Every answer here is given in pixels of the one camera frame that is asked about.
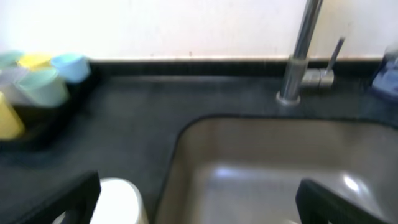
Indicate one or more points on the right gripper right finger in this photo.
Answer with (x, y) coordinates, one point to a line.
(323, 208)

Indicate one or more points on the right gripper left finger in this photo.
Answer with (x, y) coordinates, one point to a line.
(74, 202)

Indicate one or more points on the pale pink cup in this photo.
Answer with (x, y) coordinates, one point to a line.
(118, 202)

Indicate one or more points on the black tray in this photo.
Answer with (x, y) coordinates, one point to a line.
(43, 124)
(88, 85)

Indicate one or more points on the steel sink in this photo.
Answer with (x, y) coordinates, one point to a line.
(248, 149)

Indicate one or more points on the yellow cup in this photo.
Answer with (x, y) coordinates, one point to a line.
(34, 60)
(9, 121)

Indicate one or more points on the green cup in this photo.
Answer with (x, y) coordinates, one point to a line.
(9, 58)
(43, 88)

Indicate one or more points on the steel tap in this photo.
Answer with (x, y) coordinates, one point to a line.
(292, 81)

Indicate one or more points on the blue cup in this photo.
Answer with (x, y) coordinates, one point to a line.
(73, 68)

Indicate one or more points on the grey cup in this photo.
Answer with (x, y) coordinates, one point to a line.
(9, 84)

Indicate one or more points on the blue soap bottle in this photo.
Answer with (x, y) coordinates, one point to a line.
(387, 82)

